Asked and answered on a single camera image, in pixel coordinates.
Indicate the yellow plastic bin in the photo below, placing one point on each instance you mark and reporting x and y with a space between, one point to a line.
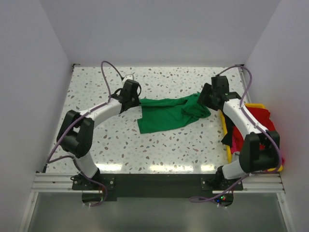
256 106

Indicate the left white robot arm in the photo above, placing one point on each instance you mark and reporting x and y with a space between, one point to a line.
76 132

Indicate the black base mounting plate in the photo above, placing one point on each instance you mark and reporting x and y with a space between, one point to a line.
198 188

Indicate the aluminium frame rail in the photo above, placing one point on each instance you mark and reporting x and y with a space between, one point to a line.
58 182

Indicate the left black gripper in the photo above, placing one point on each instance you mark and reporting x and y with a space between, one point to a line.
137 102

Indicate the red t shirt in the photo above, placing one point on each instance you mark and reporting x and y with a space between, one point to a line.
262 115

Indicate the green t shirt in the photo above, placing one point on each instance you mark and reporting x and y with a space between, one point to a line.
170 114

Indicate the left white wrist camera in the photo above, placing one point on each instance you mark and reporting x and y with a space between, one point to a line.
128 77

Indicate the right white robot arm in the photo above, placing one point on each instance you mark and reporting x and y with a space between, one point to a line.
260 152

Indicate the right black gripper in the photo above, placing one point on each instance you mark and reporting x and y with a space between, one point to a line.
202 98

